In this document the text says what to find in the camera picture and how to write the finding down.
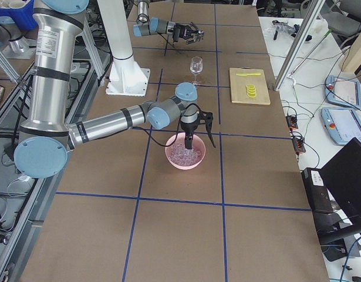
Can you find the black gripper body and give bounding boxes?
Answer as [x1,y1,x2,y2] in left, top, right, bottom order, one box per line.
[172,23,195,41]
[180,121,197,136]

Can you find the clear ice cubes pile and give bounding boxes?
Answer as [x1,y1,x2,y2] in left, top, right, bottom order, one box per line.
[170,143,203,166]

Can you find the clear wine glass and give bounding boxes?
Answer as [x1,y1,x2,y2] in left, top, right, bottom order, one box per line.
[190,56,203,86]

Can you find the pink bowl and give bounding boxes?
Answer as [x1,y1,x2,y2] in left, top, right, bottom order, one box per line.
[165,132,206,170]

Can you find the yellow plastic knife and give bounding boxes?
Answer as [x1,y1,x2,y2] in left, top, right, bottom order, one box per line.
[235,72,262,77]

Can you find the bamboo cutting board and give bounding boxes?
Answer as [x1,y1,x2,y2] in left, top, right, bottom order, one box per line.
[229,68,271,105]

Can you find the blue teach pendant right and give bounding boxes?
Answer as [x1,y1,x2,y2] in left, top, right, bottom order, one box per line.
[320,107,361,146]

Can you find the blue teach pendant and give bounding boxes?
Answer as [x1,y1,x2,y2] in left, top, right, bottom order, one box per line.
[320,107,361,146]
[325,75,361,109]

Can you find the black monitor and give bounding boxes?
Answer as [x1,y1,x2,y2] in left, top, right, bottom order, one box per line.
[318,137,361,221]

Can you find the blue teach pendant left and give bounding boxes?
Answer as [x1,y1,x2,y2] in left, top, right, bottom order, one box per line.
[325,75,361,109]

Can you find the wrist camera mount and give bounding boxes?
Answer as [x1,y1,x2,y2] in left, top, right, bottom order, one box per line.
[198,111,216,148]

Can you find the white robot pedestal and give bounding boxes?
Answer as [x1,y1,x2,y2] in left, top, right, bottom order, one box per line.
[97,0,150,97]

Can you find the aluminium frame post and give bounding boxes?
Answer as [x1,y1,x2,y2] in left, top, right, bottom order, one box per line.
[274,0,325,91]

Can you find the green handled reacher stick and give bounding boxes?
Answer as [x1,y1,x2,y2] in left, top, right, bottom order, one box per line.
[287,29,332,85]

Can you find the wooden stand post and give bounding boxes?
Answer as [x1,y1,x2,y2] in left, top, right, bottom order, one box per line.
[341,32,361,73]

